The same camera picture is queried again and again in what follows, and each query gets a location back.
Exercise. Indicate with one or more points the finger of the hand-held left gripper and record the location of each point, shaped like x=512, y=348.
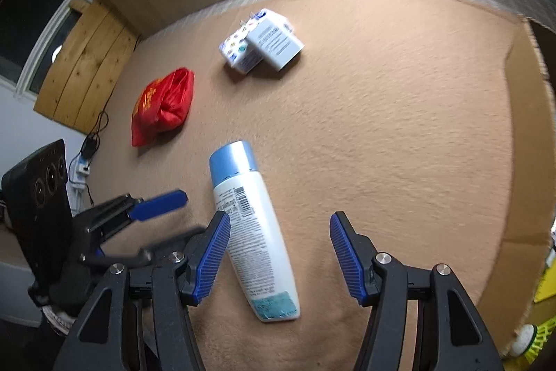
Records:
x=160, y=201
x=160, y=246

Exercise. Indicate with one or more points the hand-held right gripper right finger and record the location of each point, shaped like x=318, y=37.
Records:
x=345, y=258

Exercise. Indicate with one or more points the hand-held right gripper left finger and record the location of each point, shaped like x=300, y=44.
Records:
x=213, y=258

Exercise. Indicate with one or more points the white bottle with blue cap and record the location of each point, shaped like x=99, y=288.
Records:
x=256, y=245

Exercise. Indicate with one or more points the red bag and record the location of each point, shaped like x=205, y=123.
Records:
x=163, y=106

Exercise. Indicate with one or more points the white patterned box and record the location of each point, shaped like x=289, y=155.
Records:
x=234, y=45

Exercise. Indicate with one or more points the plain white box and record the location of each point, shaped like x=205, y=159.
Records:
x=273, y=43

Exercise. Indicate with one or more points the cardboard box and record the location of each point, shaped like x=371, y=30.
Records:
x=517, y=136

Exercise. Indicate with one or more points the white power strip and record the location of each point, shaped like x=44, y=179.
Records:
x=78, y=175

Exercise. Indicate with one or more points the black power adapter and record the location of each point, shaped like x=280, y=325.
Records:
x=89, y=147

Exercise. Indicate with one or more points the wooden plank panel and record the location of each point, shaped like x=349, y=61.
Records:
x=82, y=66

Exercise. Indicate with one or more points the yellow-green packet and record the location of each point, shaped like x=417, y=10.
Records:
x=545, y=288

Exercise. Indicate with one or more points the yellow-green shuttlecock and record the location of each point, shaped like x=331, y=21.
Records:
x=532, y=340

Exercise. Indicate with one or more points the white window frame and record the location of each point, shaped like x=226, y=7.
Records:
x=43, y=36

